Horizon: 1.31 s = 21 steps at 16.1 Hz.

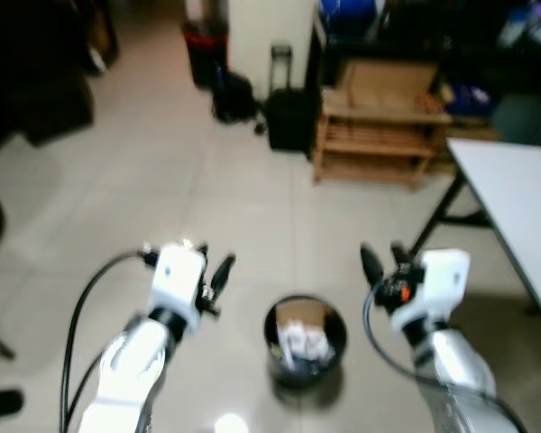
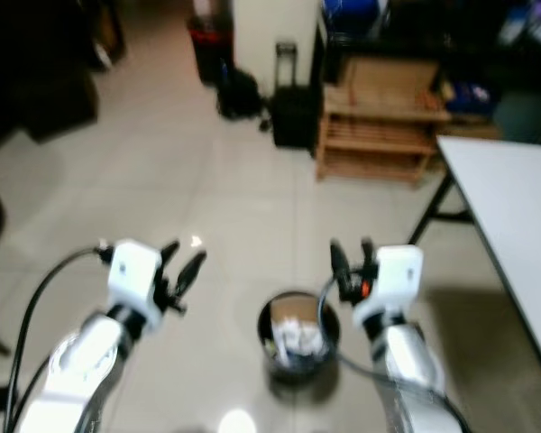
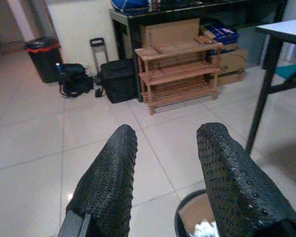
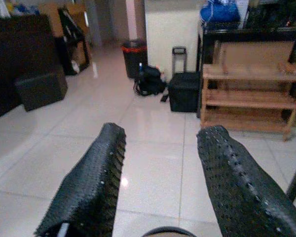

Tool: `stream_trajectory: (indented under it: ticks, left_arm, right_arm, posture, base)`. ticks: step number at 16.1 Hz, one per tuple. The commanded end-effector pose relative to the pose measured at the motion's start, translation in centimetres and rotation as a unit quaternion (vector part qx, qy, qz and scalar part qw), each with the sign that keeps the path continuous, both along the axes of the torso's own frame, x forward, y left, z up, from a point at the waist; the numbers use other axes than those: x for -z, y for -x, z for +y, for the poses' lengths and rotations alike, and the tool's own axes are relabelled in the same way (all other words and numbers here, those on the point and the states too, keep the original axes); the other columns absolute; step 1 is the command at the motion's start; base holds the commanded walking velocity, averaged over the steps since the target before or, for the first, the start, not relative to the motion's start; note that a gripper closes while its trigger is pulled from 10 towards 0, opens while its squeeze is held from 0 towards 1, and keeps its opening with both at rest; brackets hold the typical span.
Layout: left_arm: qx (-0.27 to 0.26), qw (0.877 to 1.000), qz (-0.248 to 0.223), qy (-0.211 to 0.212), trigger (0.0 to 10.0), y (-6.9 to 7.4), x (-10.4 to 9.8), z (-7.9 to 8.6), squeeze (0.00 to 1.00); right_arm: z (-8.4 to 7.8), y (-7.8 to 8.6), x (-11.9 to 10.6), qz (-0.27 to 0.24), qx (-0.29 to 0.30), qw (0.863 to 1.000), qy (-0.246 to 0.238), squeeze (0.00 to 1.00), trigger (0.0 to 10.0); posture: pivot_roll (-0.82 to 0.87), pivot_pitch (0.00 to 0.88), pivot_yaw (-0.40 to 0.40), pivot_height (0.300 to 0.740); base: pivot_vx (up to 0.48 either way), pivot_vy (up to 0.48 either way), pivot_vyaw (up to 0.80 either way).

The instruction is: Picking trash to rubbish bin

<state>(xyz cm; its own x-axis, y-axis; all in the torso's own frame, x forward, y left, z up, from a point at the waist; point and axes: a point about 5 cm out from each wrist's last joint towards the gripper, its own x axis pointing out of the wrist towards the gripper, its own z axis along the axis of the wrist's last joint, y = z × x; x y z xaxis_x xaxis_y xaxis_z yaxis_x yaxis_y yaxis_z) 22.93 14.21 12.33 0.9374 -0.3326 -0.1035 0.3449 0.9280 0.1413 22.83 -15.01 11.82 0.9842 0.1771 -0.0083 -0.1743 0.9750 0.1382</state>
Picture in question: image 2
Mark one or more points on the brown cardboard trash piece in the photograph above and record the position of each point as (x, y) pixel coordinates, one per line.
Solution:
(293, 309)

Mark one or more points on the grey green storage bin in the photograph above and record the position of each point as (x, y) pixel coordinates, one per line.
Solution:
(523, 115)

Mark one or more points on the blue printed bag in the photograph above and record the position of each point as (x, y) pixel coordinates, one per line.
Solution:
(472, 96)

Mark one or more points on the dark bulky furniture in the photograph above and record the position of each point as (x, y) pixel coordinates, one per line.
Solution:
(36, 72)

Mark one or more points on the blue plastic container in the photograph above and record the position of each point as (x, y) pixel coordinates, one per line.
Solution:
(352, 13)

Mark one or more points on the white and purple bag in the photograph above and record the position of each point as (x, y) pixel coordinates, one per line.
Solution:
(532, 23)

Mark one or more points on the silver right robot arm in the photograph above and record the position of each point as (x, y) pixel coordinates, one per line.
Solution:
(410, 361)

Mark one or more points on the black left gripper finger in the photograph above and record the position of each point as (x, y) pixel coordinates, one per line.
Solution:
(169, 255)
(191, 273)

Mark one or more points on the black soft bag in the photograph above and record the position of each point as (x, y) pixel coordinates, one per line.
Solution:
(239, 96)

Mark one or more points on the crumpled white paper trash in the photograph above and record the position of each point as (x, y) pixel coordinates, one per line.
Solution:
(298, 341)

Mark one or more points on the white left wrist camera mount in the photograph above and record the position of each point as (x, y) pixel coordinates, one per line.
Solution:
(132, 275)

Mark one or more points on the white folding table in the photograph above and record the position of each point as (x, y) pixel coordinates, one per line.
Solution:
(509, 203)

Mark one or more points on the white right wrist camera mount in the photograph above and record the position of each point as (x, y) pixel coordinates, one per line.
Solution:
(395, 280)

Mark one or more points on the black wheeled suitcase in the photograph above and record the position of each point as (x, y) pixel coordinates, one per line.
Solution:
(295, 115)

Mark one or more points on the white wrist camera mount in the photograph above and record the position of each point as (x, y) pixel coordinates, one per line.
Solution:
(132, 275)
(395, 280)

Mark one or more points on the open brown cardboard box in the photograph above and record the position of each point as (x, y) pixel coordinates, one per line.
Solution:
(388, 83)

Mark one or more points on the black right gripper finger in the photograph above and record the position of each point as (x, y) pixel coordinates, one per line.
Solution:
(368, 252)
(340, 260)

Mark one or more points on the dark bin with red rim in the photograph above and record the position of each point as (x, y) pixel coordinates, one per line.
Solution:
(209, 50)

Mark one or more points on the wooden slatted shoe rack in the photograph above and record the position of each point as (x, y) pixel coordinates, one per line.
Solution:
(379, 140)

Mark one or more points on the black round rubbish bin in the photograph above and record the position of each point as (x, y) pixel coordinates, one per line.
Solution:
(298, 368)

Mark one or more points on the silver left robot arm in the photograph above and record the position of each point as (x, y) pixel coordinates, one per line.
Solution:
(77, 374)

